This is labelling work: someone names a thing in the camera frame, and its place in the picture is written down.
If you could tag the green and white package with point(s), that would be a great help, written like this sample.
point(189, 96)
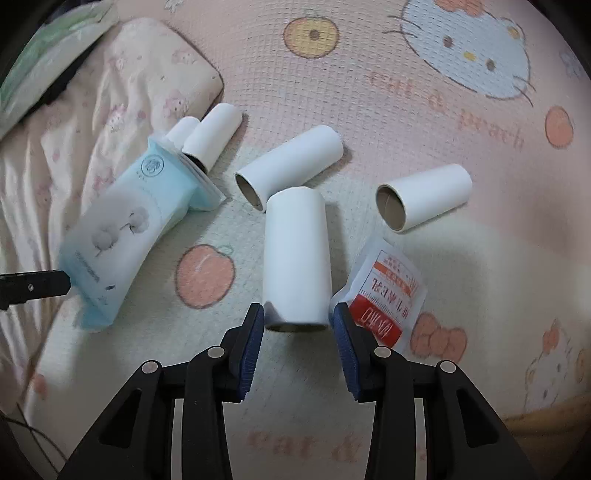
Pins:
point(41, 60)

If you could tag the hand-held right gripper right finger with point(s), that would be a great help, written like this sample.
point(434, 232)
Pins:
point(346, 355)

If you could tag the white paper roll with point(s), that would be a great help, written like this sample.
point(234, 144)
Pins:
point(181, 131)
point(298, 258)
point(295, 159)
point(214, 129)
point(429, 194)

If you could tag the pink printed pillow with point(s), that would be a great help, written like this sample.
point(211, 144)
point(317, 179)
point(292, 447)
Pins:
point(147, 69)

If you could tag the red and white sachet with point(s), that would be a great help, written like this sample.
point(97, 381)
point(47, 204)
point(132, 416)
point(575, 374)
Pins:
point(388, 295)

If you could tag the pink printed blanket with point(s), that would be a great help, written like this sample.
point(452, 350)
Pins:
point(415, 138)

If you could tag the blue tissue pack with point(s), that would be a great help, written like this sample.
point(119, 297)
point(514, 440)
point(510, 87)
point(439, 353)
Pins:
point(120, 221)

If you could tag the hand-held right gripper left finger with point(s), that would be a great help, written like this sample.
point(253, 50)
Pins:
point(251, 350)

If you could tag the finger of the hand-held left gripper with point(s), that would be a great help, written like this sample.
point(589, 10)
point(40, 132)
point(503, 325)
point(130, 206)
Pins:
point(37, 286)

